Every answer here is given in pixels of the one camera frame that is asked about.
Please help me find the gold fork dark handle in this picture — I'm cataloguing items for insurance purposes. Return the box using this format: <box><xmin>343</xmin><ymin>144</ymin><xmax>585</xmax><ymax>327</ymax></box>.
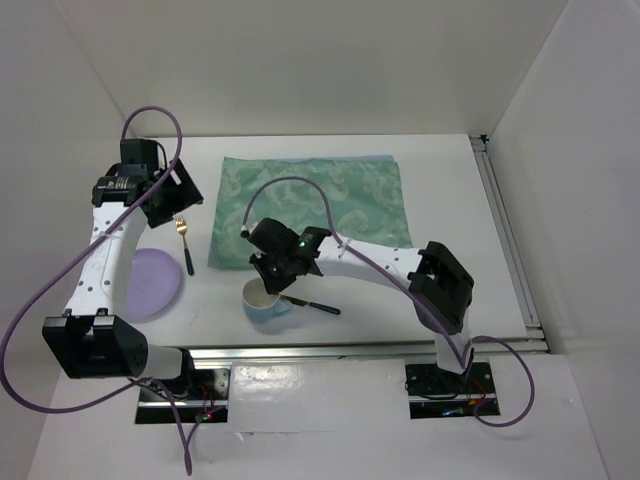
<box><xmin>175</xmin><ymin>216</ymin><xmax>195</xmax><ymax>276</ymax></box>

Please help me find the blue mug white inside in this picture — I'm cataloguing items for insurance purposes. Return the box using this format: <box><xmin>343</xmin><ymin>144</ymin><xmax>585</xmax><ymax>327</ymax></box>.
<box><xmin>242</xmin><ymin>278</ymin><xmax>292</xmax><ymax>335</ymax></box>

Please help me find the purple plate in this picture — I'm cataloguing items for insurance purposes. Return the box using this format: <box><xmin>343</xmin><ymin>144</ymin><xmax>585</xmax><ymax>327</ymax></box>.
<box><xmin>126</xmin><ymin>248</ymin><xmax>182</xmax><ymax>323</ymax></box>

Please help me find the green patterned cloth placemat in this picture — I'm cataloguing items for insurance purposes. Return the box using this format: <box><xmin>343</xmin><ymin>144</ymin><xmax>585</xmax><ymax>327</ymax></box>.
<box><xmin>208</xmin><ymin>155</ymin><xmax>413</xmax><ymax>270</ymax></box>

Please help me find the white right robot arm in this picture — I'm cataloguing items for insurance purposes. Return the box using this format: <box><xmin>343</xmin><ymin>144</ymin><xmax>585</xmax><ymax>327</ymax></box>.
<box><xmin>241</xmin><ymin>218</ymin><xmax>474</xmax><ymax>392</ymax></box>

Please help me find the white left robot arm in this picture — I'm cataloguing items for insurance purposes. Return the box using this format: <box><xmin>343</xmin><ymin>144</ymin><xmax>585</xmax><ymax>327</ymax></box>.
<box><xmin>42</xmin><ymin>139</ymin><xmax>203</xmax><ymax>399</ymax></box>

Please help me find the gold knife dark handle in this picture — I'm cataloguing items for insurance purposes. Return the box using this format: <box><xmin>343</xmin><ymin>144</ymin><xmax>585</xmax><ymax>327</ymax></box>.
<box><xmin>279</xmin><ymin>295</ymin><xmax>341</xmax><ymax>316</ymax></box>

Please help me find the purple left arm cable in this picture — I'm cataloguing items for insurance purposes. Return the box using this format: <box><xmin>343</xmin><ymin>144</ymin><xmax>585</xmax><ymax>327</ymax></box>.
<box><xmin>0</xmin><ymin>106</ymin><xmax>221</xmax><ymax>477</ymax></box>

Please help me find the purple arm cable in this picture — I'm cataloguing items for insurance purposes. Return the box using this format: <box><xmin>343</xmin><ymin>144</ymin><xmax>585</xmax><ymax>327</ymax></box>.
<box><xmin>0</xmin><ymin>106</ymin><xmax>221</xmax><ymax>477</ymax></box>
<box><xmin>241</xmin><ymin>175</ymin><xmax>537</xmax><ymax>427</ymax></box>

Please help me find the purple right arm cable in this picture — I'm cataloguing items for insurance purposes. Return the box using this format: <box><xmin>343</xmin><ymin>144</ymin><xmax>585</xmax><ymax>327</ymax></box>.
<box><xmin>241</xmin><ymin>175</ymin><xmax>537</xmax><ymax>427</ymax></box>

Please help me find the aluminium front rail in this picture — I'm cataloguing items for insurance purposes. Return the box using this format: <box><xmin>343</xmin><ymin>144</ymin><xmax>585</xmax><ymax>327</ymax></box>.
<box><xmin>149</xmin><ymin>339</ymin><xmax>550</xmax><ymax>364</ymax></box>

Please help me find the aluminium rail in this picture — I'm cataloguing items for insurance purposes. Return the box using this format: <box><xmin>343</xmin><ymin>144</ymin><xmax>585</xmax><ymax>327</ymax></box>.
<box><xmin>469</xmin><ymin>135</ymin><xmax>550</xmax><ymax>353</ymax></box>
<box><xmin>149</xmin><ymin>339</ymin><xmax>550</xmax><ymax>364</ymax></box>

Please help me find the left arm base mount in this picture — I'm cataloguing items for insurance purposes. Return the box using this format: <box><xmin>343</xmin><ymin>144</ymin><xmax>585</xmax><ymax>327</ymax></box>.
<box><xmin>134</xmin><ymin>366</ymin><xmax>231</xmax><ymax>425</ymax></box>

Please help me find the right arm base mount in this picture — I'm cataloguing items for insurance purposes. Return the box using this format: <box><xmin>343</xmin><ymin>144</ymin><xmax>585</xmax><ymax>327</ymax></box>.
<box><xmin>405</xmin><ymin>362</ymin><xmax>500</xmax><ymax>420</ymax></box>

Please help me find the aluminium right side rail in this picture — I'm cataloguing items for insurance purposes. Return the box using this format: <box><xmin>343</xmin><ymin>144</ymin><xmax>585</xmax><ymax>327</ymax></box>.
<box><xmin>469</xmin><ymin>135</ymin><xmax>550</xmax><ymax>353</ymax></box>

